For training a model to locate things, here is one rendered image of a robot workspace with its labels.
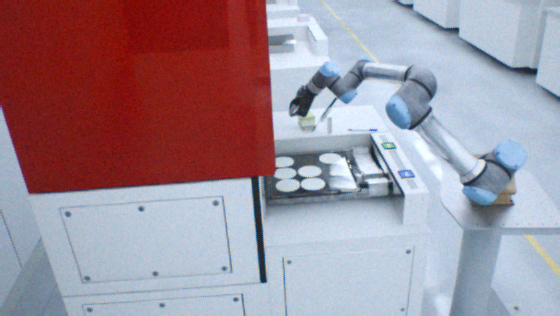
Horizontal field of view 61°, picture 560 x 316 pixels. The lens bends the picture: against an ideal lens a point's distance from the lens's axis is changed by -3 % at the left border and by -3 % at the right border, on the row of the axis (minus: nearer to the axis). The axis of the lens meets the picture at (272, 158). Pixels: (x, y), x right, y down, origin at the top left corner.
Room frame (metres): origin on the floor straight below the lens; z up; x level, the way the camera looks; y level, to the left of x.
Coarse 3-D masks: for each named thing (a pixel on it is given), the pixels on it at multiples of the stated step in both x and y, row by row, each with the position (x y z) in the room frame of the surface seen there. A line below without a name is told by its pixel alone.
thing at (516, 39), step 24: (480, 0) 6.69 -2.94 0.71; (504, 0) 6.04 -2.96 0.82; (528, 0) 5.62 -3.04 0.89; (552, 0) 5.58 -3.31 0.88; (480, 24) 6.61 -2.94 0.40; (504, 24) 5.96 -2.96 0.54; (528, 24) 5.65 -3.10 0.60; (480, 48) 6.52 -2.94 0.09; (504, 48) 5.88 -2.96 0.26; (528, 48) 5.65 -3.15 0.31
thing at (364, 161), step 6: (354, 156) 2.03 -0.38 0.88; (360, 156) 2.02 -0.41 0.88; (366, 156) 2.02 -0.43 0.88; (360, 162) 1.97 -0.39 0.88; (366, 162) 1.96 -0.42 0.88; (372, 162) 1.96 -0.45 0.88; (360, 168) 1.91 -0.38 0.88; (366, 168) 1.91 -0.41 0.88; (372, 168) 1.90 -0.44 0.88; (366, 180) 1.80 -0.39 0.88; (372, 192) 1.72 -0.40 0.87; (378, 192) 1.72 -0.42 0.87; (384, 192) 1.72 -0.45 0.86
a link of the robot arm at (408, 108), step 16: (416, 80) 1.65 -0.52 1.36; (400, 96) 1.62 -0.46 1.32; (416, 96) 1.61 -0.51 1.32; (432, 96) 1.63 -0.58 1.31; (400, 112) 1.57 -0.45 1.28; (416, 112) 1.58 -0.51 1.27; (432, 112) 1.59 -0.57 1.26; (400, 128) 1.61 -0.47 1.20; (416, 128) 1.58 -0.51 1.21; (432, 128) 1.57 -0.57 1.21; (432, 144) 1.57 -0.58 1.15; (448, 144) 1.55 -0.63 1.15; (448, 160) 1.55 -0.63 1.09; (464, 160) 1.53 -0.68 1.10; (480, 160) 1.55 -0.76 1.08; (464, 176) 1.52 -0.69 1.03; (480, 176) 1.49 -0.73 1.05; (496, 176) 1.50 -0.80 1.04; (464, 192) 1.53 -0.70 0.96; (480, 192) 1.46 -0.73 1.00; (496, 192) 1.47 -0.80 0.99
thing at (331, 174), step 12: (276, 156) 2.04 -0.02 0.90; (288, 156) 2.03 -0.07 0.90; (300, 156) 2.02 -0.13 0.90; (312, 156) 2.02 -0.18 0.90; (276, 168) 1.92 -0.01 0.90; (324, 168) 1.90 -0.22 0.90; (336, 168) 1.89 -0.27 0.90; (348, 168) 1.88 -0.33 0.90; (276, 180) 1.82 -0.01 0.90; (300, 180) 1.80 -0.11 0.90; (324, 180) 1.79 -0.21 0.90; (336, 180) 1.78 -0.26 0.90; (348, 180) 1.78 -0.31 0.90; (276, 192) 1.72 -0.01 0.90; (288, 192) 1.71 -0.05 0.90; (300, 192) 1.71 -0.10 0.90
